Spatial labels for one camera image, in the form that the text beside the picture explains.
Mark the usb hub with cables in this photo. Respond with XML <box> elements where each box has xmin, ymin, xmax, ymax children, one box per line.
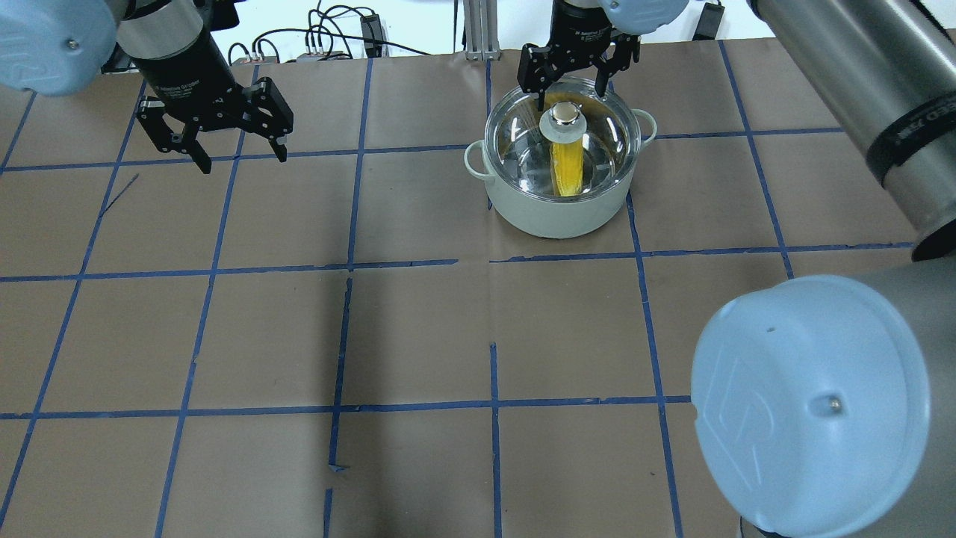
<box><xmin>214</xmin><ymin>1</ymin><xmax>452</xmax><ymax>64</ymax></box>

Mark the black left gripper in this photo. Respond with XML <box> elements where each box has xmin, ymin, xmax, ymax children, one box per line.
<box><xmin>134</xmin><ymin>34</ymin><xmax>294</xmax><ymax>174</ymax></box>

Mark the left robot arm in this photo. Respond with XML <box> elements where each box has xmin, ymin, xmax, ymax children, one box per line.
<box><xmin>1</xmin><ymin>1</ymin><xmax>294</xmax><ymax>173</ymax></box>

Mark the yellow corn cob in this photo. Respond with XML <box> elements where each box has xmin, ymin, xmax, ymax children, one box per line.
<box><xmin>550</xmin><ymin>137</ymin><xmax>584</xmax><ymax>197</ymax></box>

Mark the brown paper table cover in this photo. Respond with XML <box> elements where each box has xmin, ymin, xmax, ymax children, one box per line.
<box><xmin>0</xmin><ymin>30</ymin><xmax>956</xmax><ymax>538</ymax></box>

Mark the pale green steel pot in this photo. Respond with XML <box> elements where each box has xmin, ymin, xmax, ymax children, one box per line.
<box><xmin>464</xmin><ymin>76</ymin><xmax>658</xmax><ymax>239</ymax></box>

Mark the aluminium frame post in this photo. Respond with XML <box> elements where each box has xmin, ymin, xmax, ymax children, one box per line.
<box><xmin>463</xmin><ymin>0</ymin><xmax>501</xmax><ymax>61</ymax></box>

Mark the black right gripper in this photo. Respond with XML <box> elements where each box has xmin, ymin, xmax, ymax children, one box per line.
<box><xmin>517</xmin><ymin>1</ymin><xmax>642</xmax><ymax>112</ymax></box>

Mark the glass pot lid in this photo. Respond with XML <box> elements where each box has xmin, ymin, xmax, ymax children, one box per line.
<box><xmin>482</xmin><ymin>76</ymin><xmax>659</xmax><ymax>203</ymax></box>

